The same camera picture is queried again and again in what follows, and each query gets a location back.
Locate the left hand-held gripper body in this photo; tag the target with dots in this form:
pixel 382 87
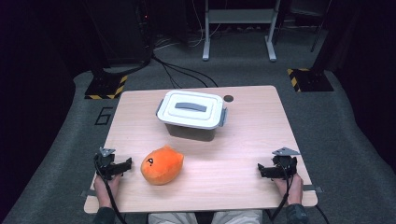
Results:
pixel 104 163

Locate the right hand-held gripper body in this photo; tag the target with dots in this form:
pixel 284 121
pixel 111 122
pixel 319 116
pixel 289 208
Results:
pixel 285 166

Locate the orange plush toy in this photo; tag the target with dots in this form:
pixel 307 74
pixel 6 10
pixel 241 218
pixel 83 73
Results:
pixel 162 168

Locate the translucent grey storage box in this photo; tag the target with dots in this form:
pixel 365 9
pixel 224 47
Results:
pixel 190 133

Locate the person's left hand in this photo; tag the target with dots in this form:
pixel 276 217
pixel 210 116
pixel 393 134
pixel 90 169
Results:
pixel 104 193

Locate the person's right hand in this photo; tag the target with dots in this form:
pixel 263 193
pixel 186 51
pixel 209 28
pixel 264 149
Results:
pixel 294 193

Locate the person's right leg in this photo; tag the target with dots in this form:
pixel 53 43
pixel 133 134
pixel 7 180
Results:
pixel 236 217

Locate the person's leg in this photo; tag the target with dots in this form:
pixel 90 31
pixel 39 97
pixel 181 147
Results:
pixel 172 217
pixel 236 217

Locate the person's left leg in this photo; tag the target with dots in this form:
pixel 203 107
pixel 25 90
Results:
pixel 172 217

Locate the black striped stand base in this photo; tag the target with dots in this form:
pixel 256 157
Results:
pixel 104 87
pixel 311 81

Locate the dark round table grommet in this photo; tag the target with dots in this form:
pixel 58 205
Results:
pixel 228 98

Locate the dark curtain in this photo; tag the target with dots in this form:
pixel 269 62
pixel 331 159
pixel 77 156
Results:
pixel 370 77
pixel 31 93

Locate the black cabinet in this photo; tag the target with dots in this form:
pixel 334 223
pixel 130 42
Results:
pixel 124 31

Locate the white metal stand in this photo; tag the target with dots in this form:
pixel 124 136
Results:
pixel 239 15

